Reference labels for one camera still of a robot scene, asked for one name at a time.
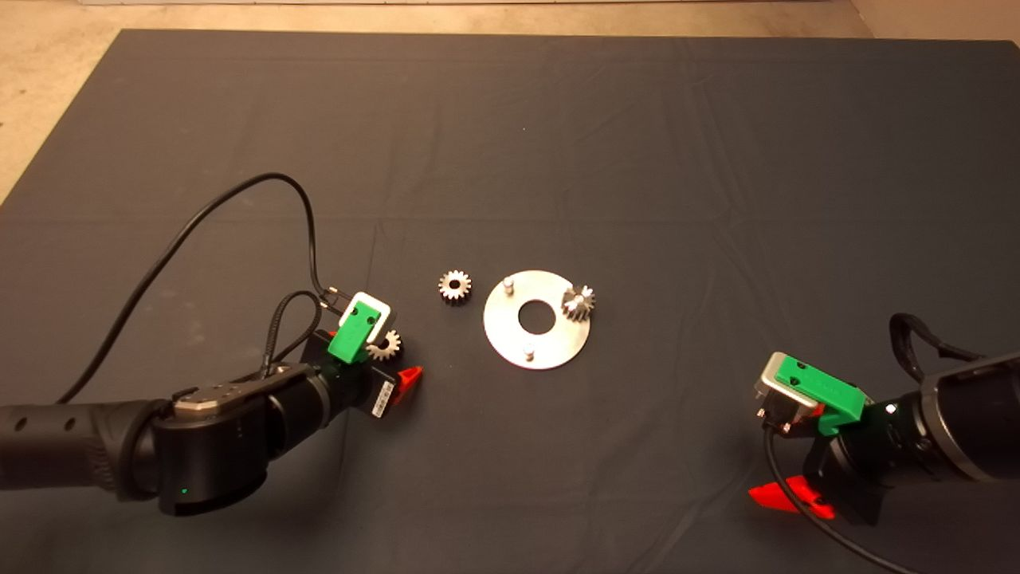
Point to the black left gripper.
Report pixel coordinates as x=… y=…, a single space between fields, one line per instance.
x=378 y=391

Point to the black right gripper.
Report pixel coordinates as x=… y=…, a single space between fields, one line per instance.
x=853 y=478

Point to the steel planetary gear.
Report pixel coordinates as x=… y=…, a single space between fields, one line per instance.
x=393 y=344
x=462 y=292
x=579 y=306

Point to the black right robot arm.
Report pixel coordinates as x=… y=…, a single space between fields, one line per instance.
x=972 y=422

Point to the round metal carrier plate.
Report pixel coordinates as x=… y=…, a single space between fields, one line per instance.
x=550 y=351

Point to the dark grey table cloth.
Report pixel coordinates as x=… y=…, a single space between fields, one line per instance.
x=510 y=119

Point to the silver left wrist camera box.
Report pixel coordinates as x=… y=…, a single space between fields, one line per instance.
x=390 y=323

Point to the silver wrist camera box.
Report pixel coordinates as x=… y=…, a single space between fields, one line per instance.
x=390 y=323
x=777 y=399

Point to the green left camera mount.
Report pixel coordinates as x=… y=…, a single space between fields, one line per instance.
x=355 y=335

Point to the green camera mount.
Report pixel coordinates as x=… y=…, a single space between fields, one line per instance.
x=355 y=335
x=829 y=395

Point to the green right camera mount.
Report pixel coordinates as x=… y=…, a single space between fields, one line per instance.
x=829 y=395

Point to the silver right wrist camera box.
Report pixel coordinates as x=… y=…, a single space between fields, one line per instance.
x=777 y=399

